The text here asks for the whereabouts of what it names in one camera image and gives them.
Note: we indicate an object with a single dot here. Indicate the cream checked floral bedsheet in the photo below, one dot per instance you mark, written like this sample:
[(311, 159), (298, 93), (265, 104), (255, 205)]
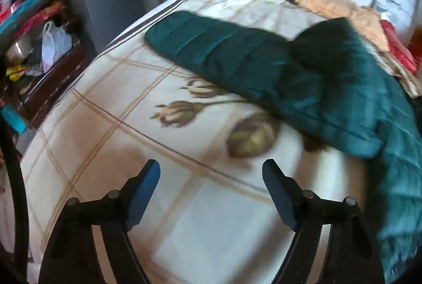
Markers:
[(115, 106)]

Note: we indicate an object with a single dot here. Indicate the dark wooden cabinet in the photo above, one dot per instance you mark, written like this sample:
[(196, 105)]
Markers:
[(56, 79)]

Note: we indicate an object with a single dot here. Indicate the red frilled cushion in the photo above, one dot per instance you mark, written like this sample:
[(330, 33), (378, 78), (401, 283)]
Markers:
[(395, 43)]

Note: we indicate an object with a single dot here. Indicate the metal bowl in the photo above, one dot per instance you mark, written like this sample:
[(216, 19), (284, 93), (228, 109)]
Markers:
[(16, 52)]

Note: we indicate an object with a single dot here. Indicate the dark green quilted jacket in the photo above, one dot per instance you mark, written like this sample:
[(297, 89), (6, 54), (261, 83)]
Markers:
[(247, 53)]

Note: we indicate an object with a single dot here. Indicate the pile of colourful cloths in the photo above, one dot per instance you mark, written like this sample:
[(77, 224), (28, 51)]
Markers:
[(33, 12)]

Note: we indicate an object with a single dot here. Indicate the white plastic bag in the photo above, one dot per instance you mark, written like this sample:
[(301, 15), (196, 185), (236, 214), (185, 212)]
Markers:
[(54, 43)]

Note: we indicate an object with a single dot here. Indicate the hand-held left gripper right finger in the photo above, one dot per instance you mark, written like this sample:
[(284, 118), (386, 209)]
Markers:
[(278, 195)]

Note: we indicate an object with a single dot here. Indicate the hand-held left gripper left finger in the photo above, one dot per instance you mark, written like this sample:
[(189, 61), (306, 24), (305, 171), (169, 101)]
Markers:
[(145, 191)]

